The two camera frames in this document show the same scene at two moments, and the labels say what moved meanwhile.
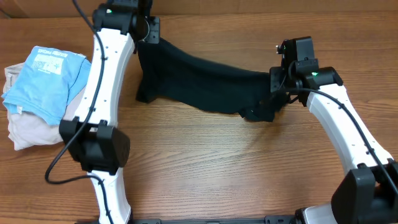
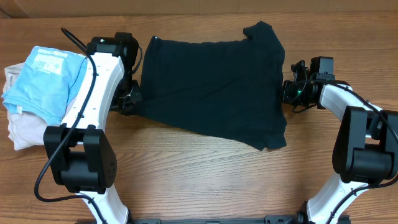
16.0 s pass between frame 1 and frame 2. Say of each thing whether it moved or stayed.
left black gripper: moved
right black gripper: moved
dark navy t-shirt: moved
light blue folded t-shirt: stayed
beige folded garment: stayed
